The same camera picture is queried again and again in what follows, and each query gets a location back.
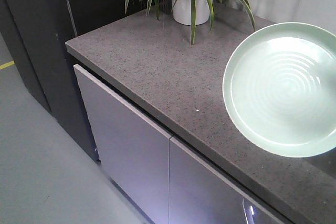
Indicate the light green ceramic plate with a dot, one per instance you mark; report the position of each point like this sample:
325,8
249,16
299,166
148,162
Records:
279,89

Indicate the grey glossy kitchen cabinet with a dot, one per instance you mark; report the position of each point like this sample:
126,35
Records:
168,181

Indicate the dark grey tall cabinet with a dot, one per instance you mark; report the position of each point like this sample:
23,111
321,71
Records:
44,27

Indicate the yellow floor tape line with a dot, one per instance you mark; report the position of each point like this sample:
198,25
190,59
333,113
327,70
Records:
8,64

